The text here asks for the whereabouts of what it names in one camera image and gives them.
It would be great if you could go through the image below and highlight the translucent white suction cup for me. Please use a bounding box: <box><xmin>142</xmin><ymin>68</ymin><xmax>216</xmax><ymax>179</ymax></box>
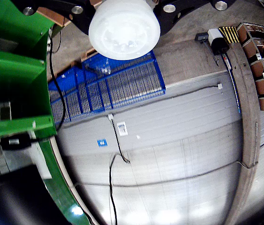
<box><xmin>88</xmin><ymin>0</ymin><xmax>161</xmax><ymax>61</ymax></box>

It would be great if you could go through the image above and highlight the green metal cabinet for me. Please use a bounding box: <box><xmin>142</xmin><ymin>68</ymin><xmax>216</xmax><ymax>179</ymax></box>
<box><xmin>0</xmin><ymin>0</ymin><xmax>93</xmax><ymax>225</ymax></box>

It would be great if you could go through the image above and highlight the blue wire mesh crate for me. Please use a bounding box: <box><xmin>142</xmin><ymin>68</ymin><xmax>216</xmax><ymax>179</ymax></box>
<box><xmin>47</xmin><ymin>50</ymin><xmax>167</xmax><ymax>125</ymax></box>

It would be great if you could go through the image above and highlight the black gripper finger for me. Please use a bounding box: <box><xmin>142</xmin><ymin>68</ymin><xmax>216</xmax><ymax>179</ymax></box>
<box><xmin>10</xmin><ymin>0</ymin><xmax>97</xmax><ymax>36</ymax></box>
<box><xmin>153</xmin><ymin>0</ymin><xmax>237</xmax><ymax>37</ymax></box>

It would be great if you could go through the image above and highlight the grey white motor box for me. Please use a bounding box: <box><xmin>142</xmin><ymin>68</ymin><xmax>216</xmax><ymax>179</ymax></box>
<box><xmin>207</xmin><ymin>28</ymin><xmax>230</xmax><ymax>56</ymax></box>

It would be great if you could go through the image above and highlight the wooden pallet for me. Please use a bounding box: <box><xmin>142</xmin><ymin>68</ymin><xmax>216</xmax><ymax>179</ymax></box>
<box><xmin>52</xmin><ymin>48</ymin><xmax>99</xmax><ymax>78</ymax></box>

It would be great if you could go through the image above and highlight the black power adapter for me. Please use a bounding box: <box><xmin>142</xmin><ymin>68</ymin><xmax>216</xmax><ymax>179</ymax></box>
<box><xmin>0</xmin><ymin>133</ymin><xmax>32</xmax><ymax>150</ymax></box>

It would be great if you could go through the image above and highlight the small black wall box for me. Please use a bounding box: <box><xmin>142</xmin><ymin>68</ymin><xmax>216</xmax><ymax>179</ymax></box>
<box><xmin>194</xmin><ymin>32</ymin><xmax>209</xmax><ymax>43</ymax></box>

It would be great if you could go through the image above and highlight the white blue label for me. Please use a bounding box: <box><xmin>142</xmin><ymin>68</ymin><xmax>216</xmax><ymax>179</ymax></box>
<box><xmin>117</xmin><ymin>121</ymin><xmax>129</xmax><ymax>136</ymax></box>

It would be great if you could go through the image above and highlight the black monitor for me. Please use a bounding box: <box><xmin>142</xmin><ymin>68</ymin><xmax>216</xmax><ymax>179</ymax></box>
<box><xmin>0</xmin><ymin>164</ymin><xmax>72</xmax><ymax>225</ymax></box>

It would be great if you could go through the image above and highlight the shelf rack with cardboard bins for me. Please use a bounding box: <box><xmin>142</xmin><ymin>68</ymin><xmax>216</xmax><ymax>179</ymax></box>
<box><xmin>236</xmin><ymin>22</ymin><xmax>264</xmax><ymax>115</ymax></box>

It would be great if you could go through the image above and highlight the yellow black striped bumper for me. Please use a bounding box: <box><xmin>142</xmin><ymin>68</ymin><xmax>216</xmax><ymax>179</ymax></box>
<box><xmin>218</xmin><ymin>26</ymin><xmax>240</xmax><ymax>44</ymax></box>

